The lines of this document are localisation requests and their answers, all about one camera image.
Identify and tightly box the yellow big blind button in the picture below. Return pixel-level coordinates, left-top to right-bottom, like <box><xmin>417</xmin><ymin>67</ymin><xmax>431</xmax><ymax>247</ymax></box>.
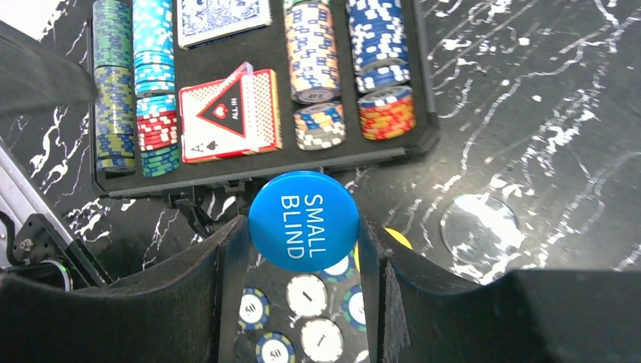
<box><xmin>354</xmin><ymin>228</ymin><xmax>413</xmax><ymax>271</ymax></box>

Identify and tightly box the white 1 chip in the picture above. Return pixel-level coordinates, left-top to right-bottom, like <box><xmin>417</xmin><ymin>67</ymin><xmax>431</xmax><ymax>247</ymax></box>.
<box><xmin>300</xmin><ymin>318</ymin><xmax>343</xmax><ymax>363</ymax></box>
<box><xmin>286</xmin><ymin>274</ymin><xmax>327</xmax><ymax>318</ymax></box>

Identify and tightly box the blue playing card deck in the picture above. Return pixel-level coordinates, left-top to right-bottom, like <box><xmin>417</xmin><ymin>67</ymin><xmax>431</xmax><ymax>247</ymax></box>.
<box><xmin>176</xmin><ymin>0</ymin><xmax>272</xmax><ymax>50</ymax></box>

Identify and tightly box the clear acrylic dealer button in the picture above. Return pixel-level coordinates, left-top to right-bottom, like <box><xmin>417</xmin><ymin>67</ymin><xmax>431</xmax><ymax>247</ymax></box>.
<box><xmin>440</xmin><ymin>194</ymin><xmax>525</xmax><ymax>284</ymax></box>

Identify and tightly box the red triangle all-in token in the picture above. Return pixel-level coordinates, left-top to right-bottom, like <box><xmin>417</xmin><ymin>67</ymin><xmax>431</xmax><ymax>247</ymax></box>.
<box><xmin>197</xmin><ymin>61</ymin><xmax>255</xmax><ymax>153</ymax></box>

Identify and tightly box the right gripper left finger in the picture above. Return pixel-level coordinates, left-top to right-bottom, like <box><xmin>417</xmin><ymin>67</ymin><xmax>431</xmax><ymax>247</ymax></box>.
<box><xmin>1</xmin><ymin>216</ymin><xmax>251</xmax><ymax>362</ymax></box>

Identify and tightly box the blue 50 chip bottom-right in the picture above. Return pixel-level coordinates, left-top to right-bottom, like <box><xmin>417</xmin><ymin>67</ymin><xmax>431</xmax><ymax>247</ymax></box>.
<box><xmin>255</xmin><ymin>332</ymin><xmax>296</xmax><ymax>363</ymax></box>

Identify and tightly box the cyan chip row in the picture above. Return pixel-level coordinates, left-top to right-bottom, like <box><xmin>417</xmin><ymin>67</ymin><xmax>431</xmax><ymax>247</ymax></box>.
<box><xmin>132</xmin><ymin>0</ymin><xmax>180</xmax><ymax>177</ymax></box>

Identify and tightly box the blue 50 chip top-right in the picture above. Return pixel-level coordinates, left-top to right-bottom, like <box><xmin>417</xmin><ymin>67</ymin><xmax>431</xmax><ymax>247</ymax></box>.
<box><xmin>342</xmin><ymin>284</ymin><xmax>367</xmax><ymax>331</ymax></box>

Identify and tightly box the blue 50 chip top-left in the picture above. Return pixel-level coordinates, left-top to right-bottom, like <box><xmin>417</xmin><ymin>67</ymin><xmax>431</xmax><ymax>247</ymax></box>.
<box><xmin>315</xmin><ymin>254</ymin><xmax>356</xmax><ymax>284</ymax></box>

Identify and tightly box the white 1 chip left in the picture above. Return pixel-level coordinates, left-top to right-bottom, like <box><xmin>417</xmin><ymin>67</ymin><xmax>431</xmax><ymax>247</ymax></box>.
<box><xmin>286</xmin><ymin>274</ymin><xmax>327</xmax><ymax>318</ymax></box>

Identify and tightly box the orange blue chip row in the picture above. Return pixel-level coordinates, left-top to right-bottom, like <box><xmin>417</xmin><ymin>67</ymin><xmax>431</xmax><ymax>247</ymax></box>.
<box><xmin>284</xmin><ymin>1</ymin><xmax>346</xmax><ymax>151</ymax></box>

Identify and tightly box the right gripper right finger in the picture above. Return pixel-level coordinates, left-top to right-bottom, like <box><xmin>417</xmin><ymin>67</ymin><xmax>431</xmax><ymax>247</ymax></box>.
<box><xmin>358</xmin><ymin>218</ymin><xmax>640</xmax><ymax>362</ymax></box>

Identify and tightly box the blue small blind button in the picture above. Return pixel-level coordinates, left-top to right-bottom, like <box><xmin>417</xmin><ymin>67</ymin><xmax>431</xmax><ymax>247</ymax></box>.
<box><xmin>248</xmin><ymin>171</ymin><xmax>360</xmax><ymax>272</ymax></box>

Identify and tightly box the red playing card deck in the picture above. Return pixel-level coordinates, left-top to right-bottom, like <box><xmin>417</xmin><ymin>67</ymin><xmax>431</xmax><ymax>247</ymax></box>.
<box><xmin>178</xmin><ymin>69</ymin><xmax>283</xmax><ymax>163</ymax></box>

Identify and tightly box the blue white chip row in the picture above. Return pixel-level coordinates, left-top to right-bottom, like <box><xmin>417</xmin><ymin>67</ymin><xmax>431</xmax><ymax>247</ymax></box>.
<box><xmin>346</xmin><ymin>0</ymin><xmax>416</xmax><ymax>141</ymax></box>

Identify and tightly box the black poker set case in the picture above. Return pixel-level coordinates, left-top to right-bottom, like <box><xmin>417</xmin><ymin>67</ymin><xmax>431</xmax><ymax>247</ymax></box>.
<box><xmin>92</xmin><ymin>1</ymin><xmax>438</xmax><ymax>198</ymax></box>

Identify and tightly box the yellow green chip row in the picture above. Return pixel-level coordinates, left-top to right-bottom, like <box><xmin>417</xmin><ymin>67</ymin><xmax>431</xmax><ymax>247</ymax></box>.
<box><xmin>92</xmin><ymin>1</ymin><xmax>136</xmax><ymax>174</ymax></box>

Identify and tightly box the blue 50 chip bottom-left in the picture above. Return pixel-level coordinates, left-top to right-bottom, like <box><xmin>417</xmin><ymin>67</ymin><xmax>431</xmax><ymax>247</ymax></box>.
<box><xmin>238</xmin><ymin>287</ymin><xmax>271</xmax><ymax>330</ymax></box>

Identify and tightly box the white 1 chip right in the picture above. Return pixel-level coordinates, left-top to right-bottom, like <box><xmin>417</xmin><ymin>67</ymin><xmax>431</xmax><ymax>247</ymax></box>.
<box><xmin>300</xmin><ymin>318</ymin><xmax>343</xmax><ymax>363</ymax></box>

